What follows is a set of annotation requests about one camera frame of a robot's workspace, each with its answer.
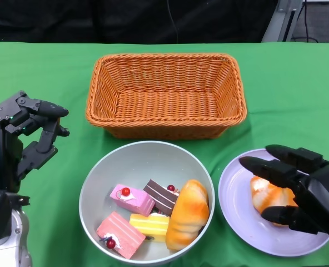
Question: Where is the magenta pink cake slice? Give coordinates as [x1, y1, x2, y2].
[109, 183, 156, 217]

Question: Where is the black fabric backdrop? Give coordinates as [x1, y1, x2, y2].
[0, 0, 279, 44]

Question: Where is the chocolate layered cake slice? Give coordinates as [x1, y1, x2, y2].
[143, 179, 181, 217]

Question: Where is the lavender round plate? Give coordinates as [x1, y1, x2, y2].
[217, 148, 329, 257]

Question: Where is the grey metal frame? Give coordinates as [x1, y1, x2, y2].
[261, 0, 304, 42]

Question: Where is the grey-green bowl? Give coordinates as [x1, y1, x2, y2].
[78, 140, 216, 265]

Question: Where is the orange wicker basket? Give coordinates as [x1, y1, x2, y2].
[85, 52, 248, 140]

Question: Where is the yellow layered cake slice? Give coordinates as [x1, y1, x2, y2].
[129, 212, 171, 243]

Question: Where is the salmon pink cake slice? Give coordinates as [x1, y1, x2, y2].
[96, 211, 146, 259]

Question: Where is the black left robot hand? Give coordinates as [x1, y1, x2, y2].
[0, 90, 70, 192]

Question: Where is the round orange-striped bread bun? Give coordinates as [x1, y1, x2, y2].
[250, 175, 298, 228]

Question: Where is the black floor cable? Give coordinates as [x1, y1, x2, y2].
[291, 0, 321, 42]

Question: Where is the golden ring-shaped bread roll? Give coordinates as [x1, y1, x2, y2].
[165, 179, 211, 251]

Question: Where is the green tablecloth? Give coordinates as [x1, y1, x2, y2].
[0, 41, 329, 267]

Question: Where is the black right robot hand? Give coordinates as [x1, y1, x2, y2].
[238, 144, 329, 245]

